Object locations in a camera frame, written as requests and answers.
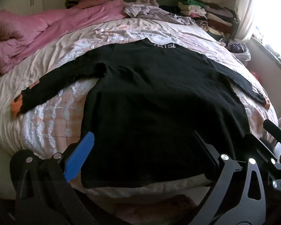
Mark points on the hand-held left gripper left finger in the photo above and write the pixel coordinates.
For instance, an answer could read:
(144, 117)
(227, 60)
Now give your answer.
(80, 155)

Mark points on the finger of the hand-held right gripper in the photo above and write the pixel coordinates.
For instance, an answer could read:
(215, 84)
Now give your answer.
(260, 145)
(275, 127)

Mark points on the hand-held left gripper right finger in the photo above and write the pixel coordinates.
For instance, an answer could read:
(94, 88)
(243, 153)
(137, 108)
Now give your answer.
(207, 151)

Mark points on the black long-sleeve shirt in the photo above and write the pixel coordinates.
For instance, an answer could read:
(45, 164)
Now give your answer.
(159, 98)

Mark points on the stack of folded clothes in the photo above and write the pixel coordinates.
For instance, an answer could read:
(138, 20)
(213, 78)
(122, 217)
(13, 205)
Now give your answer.
(210, 14)

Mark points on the lavender crumpled clothes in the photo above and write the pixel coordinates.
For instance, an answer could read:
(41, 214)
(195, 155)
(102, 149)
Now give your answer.
(154, 11)

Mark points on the bed with pink white bedspread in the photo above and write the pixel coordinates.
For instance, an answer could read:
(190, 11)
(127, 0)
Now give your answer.
(49, 121)

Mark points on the plastic bag with purple cloth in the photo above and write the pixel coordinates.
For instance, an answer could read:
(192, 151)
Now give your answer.
(238, 49)

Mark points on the window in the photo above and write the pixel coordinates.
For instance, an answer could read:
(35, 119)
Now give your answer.
(278, 16)

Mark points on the white curtain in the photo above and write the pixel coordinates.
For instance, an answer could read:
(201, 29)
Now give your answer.
(248, 7)

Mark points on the pink duvet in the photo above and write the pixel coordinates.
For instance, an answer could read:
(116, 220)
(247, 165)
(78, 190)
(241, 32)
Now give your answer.
(44, 32)

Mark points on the dark striped cloth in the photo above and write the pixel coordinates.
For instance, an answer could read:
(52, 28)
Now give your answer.
(73, 1)

